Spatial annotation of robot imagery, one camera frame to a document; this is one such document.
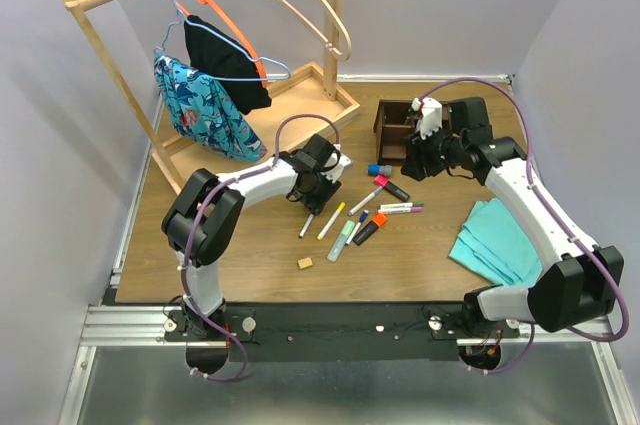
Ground black garment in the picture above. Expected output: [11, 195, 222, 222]
[184, 15, 272, 115]

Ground blue patterned shorts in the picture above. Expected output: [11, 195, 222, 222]
[154, 53, 267, 162]

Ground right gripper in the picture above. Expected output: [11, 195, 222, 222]
[400, 120, 466, 182]

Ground pink cap white marker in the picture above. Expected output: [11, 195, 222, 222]
[378, 206, 423, 215]

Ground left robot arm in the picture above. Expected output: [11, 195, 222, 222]
[161, 134, 353, 340]

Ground mint green highlighter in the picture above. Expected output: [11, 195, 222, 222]
[327, 220, 356, 263]

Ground orange black highlighter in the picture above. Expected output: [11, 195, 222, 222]
[352, 213, 388, 246]

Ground light blue wire hanger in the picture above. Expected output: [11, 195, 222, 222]
[156, 0, 292, 87]

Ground pink black highlighter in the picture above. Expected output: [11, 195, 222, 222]
[374, 175, 410, 202]

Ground wooden clothes rack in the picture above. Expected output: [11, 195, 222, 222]
[62, 0, 360, 195]

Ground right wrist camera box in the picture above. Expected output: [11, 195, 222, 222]
[411, 97, 442, 140]

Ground brown wooden desk organizer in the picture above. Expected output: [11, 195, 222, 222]
[373, 99, 454, 166]

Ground purple cable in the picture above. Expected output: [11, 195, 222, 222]
[417, 76, 632, 376]
[179, 113, 344, 384]

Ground teal folded cloth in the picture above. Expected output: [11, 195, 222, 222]
[449, 198, 542, 287]

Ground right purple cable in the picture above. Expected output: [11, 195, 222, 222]
[417, 76, 632, 376]

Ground blue cap whiteboard marker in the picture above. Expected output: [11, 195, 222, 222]
[345, 209, 369, 246]

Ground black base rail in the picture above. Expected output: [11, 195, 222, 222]
[164, 301, 519, 363]

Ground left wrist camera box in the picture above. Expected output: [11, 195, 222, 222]
[321, 153, 353, 182]

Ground purple cap white marker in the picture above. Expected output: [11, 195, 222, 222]
[348, 186, 383, 216]

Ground black cap whiteboard marker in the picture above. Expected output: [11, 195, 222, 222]
[298, 214, 315, 238]

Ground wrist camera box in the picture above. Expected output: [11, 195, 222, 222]
[321, 153, 353, 182]
[411, 97, 442, 140]

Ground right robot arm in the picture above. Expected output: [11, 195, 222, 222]
[401, 97, 624, 337]

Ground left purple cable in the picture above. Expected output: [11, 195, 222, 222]
[179, 113, 344, 384]

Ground yellow cap marker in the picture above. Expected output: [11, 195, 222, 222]
[316, 201, 346, 241]

